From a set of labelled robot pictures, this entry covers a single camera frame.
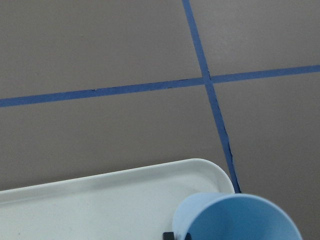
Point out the cream plastic tray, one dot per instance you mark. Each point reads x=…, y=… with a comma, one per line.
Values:
x=134, y=204

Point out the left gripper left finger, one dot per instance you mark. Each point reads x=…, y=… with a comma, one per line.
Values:
x=168, y=236

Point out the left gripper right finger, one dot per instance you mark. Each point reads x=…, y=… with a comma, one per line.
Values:
x=188, y=236

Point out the blue ikea cup corner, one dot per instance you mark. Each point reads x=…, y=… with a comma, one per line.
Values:
x=232, y=216

